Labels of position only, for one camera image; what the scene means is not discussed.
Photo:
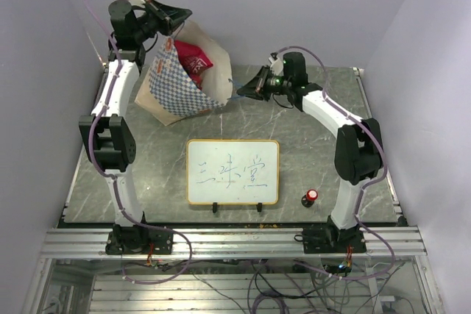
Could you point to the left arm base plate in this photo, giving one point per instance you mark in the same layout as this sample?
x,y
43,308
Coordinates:
x,y
138,240

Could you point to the red emergency stop button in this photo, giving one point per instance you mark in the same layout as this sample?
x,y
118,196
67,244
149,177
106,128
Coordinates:
x,y
309,198

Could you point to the white board with yellow frame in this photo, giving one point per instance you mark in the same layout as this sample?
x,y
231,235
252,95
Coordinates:
x,y
232,172

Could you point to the blue checkered paper bag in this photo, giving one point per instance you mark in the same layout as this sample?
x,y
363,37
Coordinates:
x,y
170,94

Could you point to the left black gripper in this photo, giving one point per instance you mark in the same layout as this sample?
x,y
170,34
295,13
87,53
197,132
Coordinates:
x,y
175,15

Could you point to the aluminium frame rail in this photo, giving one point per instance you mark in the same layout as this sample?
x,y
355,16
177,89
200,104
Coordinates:
x,y
89,244

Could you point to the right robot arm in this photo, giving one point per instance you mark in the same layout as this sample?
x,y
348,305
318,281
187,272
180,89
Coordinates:
x,y
358,154

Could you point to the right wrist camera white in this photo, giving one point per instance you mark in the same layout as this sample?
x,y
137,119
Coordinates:
x,y
275,64

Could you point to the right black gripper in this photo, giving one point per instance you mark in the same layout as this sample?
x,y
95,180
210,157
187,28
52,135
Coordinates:
x,y
252,90

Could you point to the pink snack bag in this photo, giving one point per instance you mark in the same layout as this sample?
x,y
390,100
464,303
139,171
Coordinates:
x,y
193,60

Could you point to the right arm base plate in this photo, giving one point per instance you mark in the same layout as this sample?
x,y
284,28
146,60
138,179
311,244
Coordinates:
x,y
324,239

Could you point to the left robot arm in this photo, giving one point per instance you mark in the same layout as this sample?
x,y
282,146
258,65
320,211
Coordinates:
x,y
106,136

